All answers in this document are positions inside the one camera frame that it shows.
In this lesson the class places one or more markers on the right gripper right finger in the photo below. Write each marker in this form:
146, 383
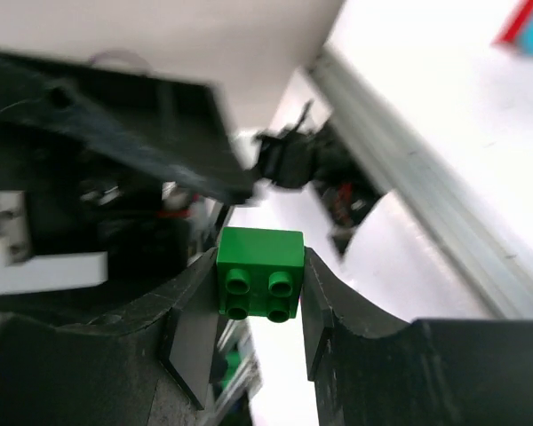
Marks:
371, 368

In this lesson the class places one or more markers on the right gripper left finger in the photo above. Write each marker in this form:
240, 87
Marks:
146, 363

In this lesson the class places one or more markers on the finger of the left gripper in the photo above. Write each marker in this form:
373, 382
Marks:
169, 129

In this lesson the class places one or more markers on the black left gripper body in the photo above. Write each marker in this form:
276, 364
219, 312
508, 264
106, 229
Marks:
80, 232

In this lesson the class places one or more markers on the small green square lego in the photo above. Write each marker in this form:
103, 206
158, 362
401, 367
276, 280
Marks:
260, 273

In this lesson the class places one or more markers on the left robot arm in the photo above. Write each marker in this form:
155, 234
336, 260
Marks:
289, 160

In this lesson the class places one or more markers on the aluminium front rail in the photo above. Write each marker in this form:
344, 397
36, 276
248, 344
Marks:
396, 158

